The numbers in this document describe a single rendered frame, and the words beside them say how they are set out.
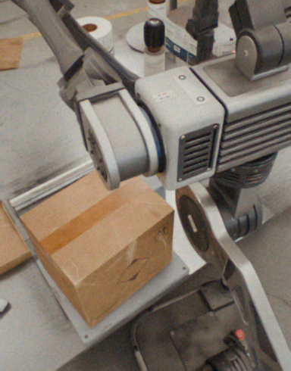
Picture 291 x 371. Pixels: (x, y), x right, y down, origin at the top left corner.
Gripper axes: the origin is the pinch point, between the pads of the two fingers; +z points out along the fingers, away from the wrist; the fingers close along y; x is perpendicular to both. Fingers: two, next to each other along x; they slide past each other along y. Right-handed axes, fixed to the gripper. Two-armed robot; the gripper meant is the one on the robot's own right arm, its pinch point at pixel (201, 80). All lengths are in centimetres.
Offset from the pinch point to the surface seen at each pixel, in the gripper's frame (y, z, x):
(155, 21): 6.0, -16.6, -21.1
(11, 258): 89, 18, 17
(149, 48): 9.0, -7.0, -21.1
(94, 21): 11, -2, -62
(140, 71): 4.4, 13.2, -35.6
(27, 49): -3, 100, -235
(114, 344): 69, 101, 30
